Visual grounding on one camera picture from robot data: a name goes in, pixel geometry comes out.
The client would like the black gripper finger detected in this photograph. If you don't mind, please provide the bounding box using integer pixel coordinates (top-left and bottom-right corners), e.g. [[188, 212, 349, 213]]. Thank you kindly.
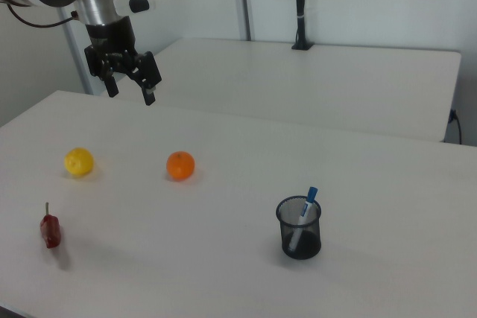
[[125, 50, 163, 107], [83, 45, 120, 99]]

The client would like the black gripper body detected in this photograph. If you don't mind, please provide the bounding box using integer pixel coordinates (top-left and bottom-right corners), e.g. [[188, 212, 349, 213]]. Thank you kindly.
[[84, 16, 137, 60]]

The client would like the blue and white marker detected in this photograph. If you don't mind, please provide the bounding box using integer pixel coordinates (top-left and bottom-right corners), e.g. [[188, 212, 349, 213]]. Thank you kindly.
[[288, 186, 319, 252]]

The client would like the yellow lemon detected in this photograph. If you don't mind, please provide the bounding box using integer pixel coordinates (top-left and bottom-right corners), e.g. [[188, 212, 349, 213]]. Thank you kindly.
[[63, 147, 95, 177]]

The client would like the orange mandarin fruit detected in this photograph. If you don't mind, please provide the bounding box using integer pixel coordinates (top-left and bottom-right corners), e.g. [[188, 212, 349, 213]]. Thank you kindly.
[[165, 150, 196, 181]]

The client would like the red chili pepper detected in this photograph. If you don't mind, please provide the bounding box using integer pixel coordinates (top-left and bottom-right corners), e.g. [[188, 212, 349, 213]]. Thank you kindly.
[[40, 202, 62, 249]]

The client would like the black pole with base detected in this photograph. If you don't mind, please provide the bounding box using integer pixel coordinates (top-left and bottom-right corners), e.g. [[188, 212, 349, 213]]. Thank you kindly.
[[291, 0, 315, 51]]

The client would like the black mesh pen cup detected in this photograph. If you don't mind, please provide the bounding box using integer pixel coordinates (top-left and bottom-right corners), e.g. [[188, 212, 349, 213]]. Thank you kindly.
[[275, 195, 323, 261]]

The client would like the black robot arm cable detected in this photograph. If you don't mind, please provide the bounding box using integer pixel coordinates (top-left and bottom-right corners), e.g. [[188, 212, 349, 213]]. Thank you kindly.
[[0, 0, 80, 29]]

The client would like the black cable at table edge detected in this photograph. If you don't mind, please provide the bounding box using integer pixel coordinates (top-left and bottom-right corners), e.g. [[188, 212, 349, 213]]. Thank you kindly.
[[448, 108, 464, 144]]

